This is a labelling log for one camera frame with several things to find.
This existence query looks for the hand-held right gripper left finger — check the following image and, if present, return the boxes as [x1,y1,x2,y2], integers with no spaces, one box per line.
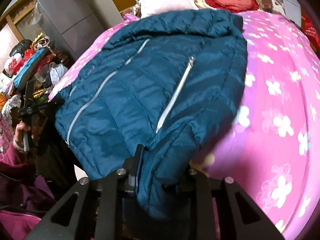
[32,144,145,240]

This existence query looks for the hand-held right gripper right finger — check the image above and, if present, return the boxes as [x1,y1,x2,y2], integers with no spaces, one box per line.
[185,168,285,240]

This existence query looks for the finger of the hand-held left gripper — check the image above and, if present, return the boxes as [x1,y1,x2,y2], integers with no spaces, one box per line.
[35,99,64,113]

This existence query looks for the teal puffer jacket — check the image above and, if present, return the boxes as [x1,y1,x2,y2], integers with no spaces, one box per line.
[54,8,248,227]

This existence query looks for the person's left forearm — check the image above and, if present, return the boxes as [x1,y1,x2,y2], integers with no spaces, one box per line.
[0,139,28,167]

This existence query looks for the person's left hand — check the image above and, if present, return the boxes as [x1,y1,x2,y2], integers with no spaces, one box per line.
[14,121,38,152]

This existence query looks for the white lace cloth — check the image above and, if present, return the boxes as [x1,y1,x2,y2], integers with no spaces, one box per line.
[0,94,23,125]

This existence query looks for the blue pouch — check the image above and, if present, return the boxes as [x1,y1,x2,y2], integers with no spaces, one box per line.
[13,47,51,88]

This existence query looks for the white plastic bag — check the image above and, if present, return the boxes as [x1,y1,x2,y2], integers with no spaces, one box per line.
[48,62,68,87]

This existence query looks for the grey refrigerator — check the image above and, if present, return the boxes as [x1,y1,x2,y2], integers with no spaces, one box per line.
[37,0,123,61]

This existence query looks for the person's purple clothing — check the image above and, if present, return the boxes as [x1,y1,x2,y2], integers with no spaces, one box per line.
[0,162,58,240]

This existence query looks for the pink floral bedsheet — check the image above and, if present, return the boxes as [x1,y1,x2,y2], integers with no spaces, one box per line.
[48,10,320,240]

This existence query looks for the brown patterned blanket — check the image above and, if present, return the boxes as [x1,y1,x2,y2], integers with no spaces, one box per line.
[119,4,142,20]

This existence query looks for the red shopping bag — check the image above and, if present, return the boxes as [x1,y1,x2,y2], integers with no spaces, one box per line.
[301,11,320,44]

